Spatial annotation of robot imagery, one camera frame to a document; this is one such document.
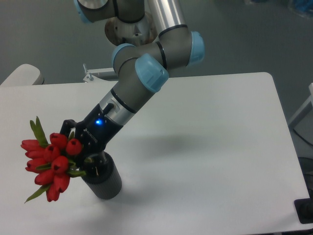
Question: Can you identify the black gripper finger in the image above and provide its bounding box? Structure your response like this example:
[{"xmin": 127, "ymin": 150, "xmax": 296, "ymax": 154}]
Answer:
[
  {"xmin": 80, "ymin": 151, "xmax": 109, "ymax": 177},
  {"xmin": 60, "ymin": 119, "xmax": 77, "ymax": 137}
]

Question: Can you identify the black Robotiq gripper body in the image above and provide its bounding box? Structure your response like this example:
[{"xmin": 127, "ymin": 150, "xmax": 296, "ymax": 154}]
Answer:
[{"xmin": 74, "ymin": 103, "xmax": 123, "ymax": 162}]

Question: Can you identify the red tulip bouquet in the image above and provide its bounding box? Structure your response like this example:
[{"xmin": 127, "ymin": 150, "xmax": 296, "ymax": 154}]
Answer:
[{"xmin": 21, "ymin": 117, "xmax": 87, "ymax": 202}]

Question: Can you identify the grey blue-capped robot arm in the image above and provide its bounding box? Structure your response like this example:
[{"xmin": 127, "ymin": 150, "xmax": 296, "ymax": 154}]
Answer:
[{"xmin": 61, "ymin": 0, "xmax": 205, "ymax": 177}]

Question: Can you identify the dark grey ribbed vase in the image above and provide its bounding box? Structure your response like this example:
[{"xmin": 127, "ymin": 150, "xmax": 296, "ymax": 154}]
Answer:
[{"xmin": 82, "ymin": 152, "xmax": 122, "ymax": 200}]

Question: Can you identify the white chair armrest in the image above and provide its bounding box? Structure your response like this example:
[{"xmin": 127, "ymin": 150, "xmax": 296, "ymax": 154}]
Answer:
[{"xmin": 0, "ymin": 64, "xmax": 45, "ymax": 87}]

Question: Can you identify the white furniture at right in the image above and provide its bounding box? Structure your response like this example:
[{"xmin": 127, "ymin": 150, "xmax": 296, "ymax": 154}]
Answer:
[{"xmin": 287, "ymin": 82, "xmax": 313, "ymax": 145}]

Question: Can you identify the black device at table edge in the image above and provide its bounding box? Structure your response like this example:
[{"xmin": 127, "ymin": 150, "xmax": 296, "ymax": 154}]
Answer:
[{"xmin": 294, "ymin": 198, "xmax": 313, "ymax": 224}]

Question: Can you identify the clear bin with blue items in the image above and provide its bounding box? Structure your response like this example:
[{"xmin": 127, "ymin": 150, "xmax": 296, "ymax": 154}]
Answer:
[{"xmin": 288, "ymin": 0, "xmax": 313, "ymax": 18}]

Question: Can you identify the white metal base frame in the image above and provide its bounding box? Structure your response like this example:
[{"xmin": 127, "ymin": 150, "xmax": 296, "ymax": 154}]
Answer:
[{"xmin": 83, "ymin": 64, "xmax": 118, "ymax": 83}]

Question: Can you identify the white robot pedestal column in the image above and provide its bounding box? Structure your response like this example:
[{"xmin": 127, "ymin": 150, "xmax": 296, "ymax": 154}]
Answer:
[{"xmin": 105, "ymin": 12, "xmax": 157, "ymax": 46}]

